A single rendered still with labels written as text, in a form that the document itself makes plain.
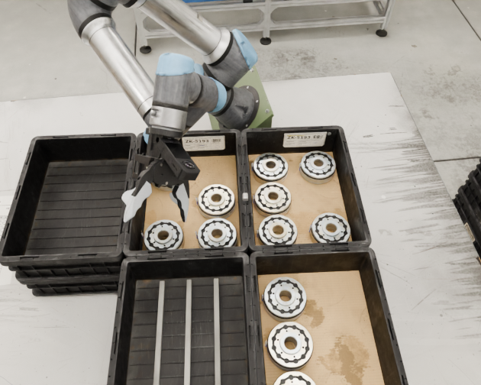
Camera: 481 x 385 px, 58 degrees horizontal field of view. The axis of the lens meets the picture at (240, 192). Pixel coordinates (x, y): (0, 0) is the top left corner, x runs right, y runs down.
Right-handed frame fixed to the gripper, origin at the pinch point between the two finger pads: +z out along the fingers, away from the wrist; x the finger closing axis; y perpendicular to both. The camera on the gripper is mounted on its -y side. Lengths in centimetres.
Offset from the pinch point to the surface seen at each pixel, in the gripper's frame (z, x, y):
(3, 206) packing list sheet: 12, 9, 72
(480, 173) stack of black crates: -24, -145, -17
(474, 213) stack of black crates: -7, -151, -16
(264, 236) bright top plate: 3.0, -32.0, -2.5
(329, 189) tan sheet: -11, -54, -5
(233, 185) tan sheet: -7.6, -34.8, 15.1
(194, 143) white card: -17.5, -27.1, 26.4
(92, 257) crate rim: 12.4, 4.9, 17.1
